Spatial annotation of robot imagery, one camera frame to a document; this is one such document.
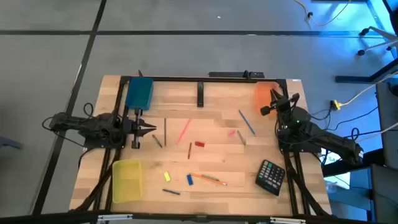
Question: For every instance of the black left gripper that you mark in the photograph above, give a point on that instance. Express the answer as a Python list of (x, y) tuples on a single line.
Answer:
[(135, 129)]

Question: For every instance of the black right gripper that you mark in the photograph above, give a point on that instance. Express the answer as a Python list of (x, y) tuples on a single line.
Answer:
[(281, 105)]

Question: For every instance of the dark grey pen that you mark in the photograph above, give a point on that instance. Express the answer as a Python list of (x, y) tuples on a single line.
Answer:
[(157, 141)]

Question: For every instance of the thin dark pencil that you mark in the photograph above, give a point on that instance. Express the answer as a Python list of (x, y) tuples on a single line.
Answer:
[(165, 132)]

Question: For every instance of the pink pencil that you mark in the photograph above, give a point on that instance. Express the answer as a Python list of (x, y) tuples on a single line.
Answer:
[(184, 131)]

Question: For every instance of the blue pencil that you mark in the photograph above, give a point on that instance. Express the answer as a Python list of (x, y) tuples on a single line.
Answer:
[(247, 122)]

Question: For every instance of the red-brown pencil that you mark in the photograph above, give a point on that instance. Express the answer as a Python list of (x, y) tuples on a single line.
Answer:
[(189, 151)]

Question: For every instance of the yellow eraser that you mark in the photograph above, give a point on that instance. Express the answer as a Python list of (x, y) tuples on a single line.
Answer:
[(167, 176)]

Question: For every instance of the red eraser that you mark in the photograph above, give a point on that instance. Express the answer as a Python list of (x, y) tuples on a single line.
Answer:
[(199, 144)]

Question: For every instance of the blue eraser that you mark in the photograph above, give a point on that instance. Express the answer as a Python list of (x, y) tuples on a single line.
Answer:
[(189, 180)]

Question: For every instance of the dark blue pen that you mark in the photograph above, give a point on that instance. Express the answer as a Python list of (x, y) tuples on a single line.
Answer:
[(171, 192)]

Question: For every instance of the orange pencil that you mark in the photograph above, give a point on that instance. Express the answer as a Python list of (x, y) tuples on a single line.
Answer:
[(196, 175)]

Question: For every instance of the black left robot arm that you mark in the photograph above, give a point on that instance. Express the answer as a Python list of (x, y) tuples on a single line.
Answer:
[(93, 127)]

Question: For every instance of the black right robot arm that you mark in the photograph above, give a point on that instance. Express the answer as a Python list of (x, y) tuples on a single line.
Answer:
[(335, 144)]

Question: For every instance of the orange plastic bin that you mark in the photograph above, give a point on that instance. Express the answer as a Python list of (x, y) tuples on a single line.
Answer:
[(262, 93)]

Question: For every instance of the blue plastic bin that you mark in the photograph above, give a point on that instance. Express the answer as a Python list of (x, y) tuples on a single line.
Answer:
[(139, 93)]

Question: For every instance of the black flat bar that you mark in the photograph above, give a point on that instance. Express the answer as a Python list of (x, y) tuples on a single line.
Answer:
[(230, 74)]

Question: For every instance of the yellow plastic bin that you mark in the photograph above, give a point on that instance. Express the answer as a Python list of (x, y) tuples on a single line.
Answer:
[(127, 180)]

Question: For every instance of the grey crayon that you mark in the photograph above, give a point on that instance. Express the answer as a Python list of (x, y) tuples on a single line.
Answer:
[(241, 137)]

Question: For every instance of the yellow power plug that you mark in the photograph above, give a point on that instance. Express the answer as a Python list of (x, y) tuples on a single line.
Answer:
[(335, 104)]

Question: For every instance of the black desk foot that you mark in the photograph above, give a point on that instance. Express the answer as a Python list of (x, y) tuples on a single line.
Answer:
[(351, 79)]

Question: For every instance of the black calculator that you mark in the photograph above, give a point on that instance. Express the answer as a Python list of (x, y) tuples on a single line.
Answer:
[(270, 177)]

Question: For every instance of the white paper sheet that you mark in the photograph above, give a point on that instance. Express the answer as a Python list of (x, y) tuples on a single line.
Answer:
[(331, 160)]

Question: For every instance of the silver aluminium bar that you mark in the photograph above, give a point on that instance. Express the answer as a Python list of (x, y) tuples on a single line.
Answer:
[(115, 217), (287, 221)]

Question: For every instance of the grey cabinet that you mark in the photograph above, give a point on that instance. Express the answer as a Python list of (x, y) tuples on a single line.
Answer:
[(388, 102)]

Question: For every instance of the white chair base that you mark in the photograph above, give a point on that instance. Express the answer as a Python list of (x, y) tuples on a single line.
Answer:
[(382, 32)]

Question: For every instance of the black rig beam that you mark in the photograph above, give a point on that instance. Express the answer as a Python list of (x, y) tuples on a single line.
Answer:
[(46, 220)]

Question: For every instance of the blue-grey floor object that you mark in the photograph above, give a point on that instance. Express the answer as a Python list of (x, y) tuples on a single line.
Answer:
[(7, 142)]

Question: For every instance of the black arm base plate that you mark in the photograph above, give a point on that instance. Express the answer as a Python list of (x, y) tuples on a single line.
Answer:
[(287, 146), (93, 144)]

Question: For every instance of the black metal table frame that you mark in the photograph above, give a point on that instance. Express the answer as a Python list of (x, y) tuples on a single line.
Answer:
[(224, 79)]

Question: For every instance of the short black metal bracket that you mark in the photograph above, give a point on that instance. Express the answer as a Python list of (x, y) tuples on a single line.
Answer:
[(200, 95)]

